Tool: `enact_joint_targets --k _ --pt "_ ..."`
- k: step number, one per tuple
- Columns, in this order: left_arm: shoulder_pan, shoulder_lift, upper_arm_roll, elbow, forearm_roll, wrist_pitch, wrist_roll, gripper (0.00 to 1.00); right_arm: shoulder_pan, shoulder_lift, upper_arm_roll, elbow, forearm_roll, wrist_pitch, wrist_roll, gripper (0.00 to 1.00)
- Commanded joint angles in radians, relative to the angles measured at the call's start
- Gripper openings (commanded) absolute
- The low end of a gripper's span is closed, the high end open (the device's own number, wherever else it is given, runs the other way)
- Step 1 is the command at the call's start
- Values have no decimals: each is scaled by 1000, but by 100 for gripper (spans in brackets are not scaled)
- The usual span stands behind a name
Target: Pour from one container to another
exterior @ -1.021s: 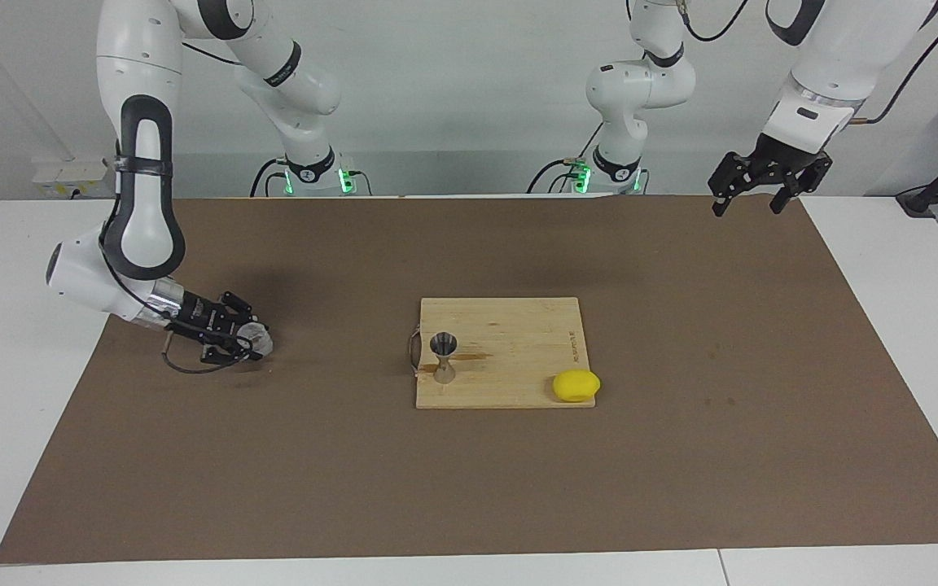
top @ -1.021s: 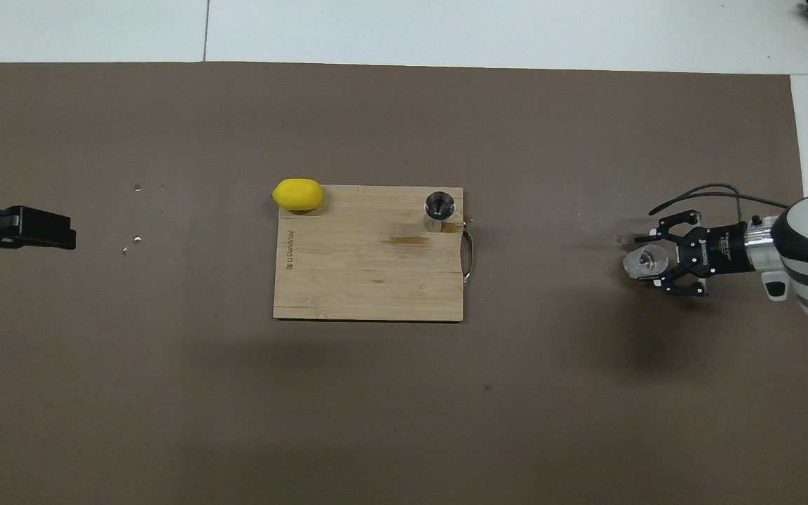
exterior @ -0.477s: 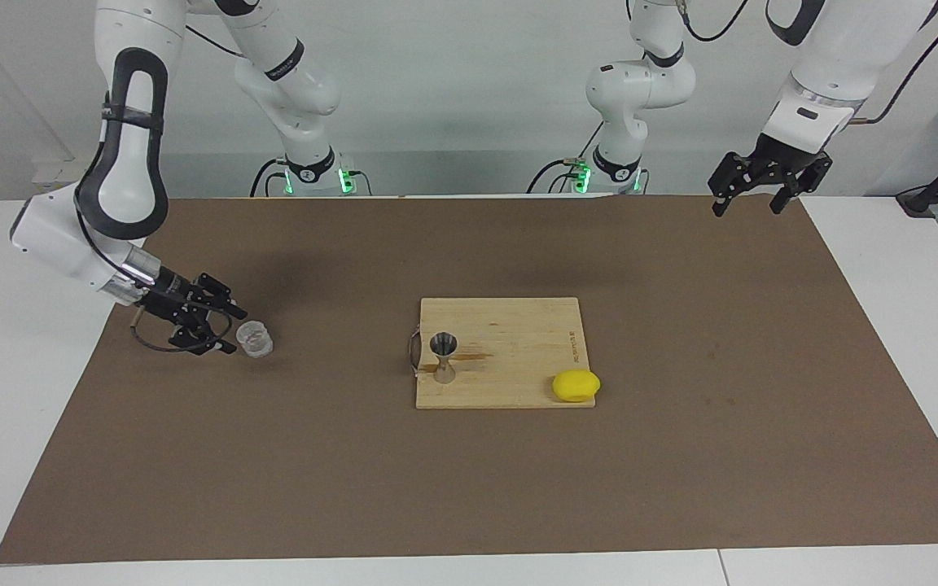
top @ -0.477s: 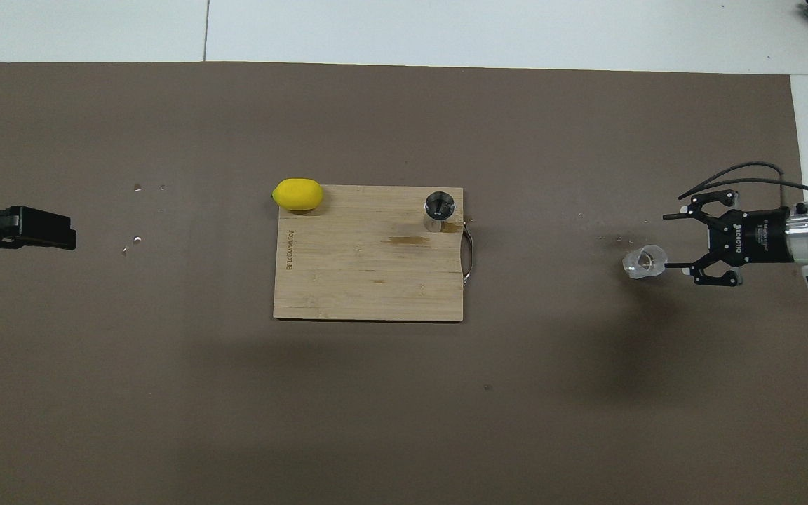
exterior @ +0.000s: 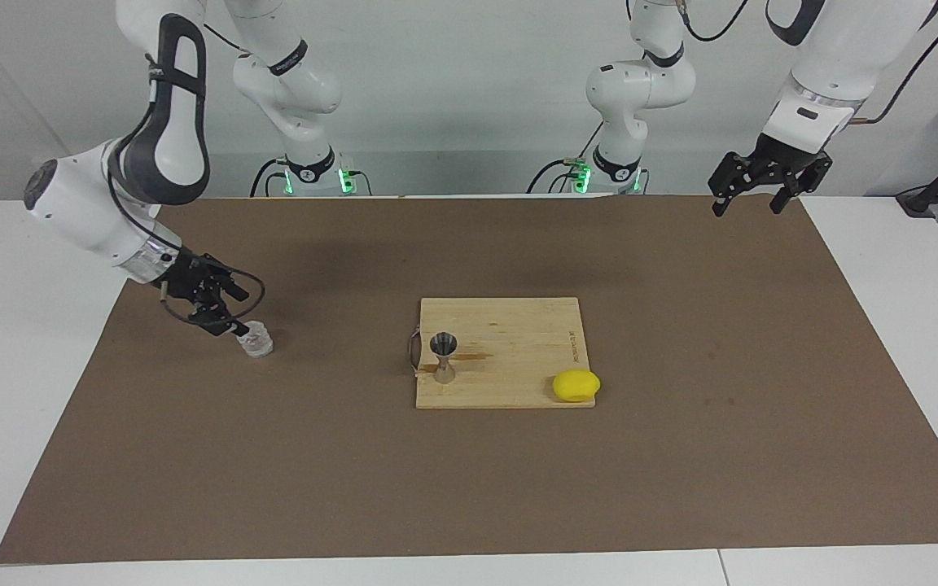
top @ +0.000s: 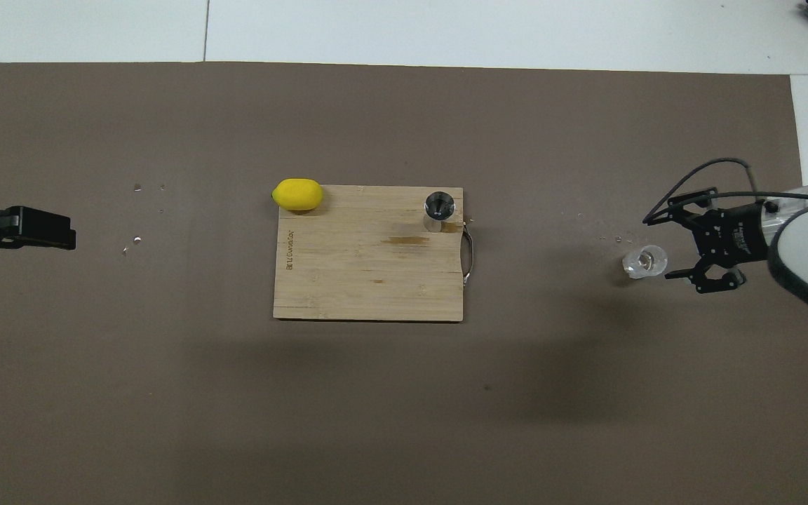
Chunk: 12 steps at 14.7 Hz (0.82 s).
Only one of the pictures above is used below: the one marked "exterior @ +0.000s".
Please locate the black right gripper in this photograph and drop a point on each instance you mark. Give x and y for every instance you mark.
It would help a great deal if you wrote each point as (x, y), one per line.
(192, 277)

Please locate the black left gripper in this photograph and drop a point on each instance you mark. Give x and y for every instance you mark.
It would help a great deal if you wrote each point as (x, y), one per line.
(786, 159)

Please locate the clear glass cup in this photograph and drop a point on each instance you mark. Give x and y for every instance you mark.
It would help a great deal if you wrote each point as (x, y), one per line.
(259, 346)

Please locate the steel jigger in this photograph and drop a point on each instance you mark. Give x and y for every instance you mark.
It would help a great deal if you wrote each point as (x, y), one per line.
(444, 343)

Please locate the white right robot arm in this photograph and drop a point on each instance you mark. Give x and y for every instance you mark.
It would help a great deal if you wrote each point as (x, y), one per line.
(168, 138)

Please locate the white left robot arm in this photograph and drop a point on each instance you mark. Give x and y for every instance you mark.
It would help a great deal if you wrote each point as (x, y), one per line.
(640, 85)

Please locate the brown table mat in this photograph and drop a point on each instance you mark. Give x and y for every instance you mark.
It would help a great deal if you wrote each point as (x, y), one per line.
(273, 472)

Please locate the yellow lemon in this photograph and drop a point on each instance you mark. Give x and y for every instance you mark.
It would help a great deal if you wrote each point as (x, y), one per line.
(575, 385)

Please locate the wooden cutting board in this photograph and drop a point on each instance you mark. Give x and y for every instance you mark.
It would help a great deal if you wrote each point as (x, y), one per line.
(518, 342)

